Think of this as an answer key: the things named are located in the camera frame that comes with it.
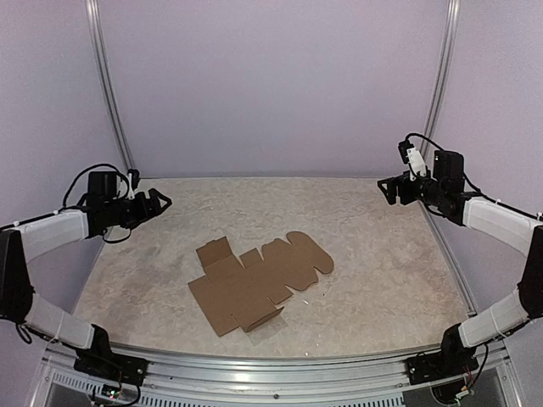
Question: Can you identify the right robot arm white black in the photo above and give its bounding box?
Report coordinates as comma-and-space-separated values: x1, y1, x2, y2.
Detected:
378, 142, 542, 376

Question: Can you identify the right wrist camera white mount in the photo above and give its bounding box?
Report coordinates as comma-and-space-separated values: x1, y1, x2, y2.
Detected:
398, 140, 427, 181

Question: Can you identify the left aluminium frame post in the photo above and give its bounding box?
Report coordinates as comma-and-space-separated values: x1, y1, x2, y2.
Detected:
84, 0, 137, 170

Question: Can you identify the aluminium frame post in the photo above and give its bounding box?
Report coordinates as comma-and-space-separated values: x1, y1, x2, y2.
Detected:
84, 0, 137, 170
423, 0, 461, 141

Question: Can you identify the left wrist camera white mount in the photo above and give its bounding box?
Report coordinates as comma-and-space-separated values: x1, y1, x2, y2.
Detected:
126, 169, 140, 199

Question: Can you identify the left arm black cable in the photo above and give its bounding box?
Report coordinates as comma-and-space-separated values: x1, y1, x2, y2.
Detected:
61, 164, 128, 245

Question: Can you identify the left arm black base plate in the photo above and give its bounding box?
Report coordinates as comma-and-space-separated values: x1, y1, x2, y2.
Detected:
74, 349, 149, 386

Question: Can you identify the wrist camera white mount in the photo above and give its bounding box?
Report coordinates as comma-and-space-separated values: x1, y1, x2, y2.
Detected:
126, 169, 140, 199
398, 140, 427, 181

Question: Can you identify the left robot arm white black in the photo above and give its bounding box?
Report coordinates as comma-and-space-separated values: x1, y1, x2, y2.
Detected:
1, 164, 172, 377

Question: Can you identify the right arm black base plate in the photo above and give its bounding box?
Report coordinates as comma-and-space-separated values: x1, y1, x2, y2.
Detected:
405, 352, 479, 385

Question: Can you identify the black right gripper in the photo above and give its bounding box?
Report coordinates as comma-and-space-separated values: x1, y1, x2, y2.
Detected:
378, 170, 447, 206

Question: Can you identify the brown cardboard box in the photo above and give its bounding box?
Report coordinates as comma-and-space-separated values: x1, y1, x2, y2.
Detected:
188, 231, 334, 337

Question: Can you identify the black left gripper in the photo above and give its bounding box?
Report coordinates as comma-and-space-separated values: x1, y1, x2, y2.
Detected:
104, 187, 171, 229

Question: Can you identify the right aluminium frame post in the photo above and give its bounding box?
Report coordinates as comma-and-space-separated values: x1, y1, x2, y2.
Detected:
423, 0, 461, 141

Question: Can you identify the front aluminium frame rail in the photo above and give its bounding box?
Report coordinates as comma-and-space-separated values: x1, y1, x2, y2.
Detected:
28, 342, 526, 406

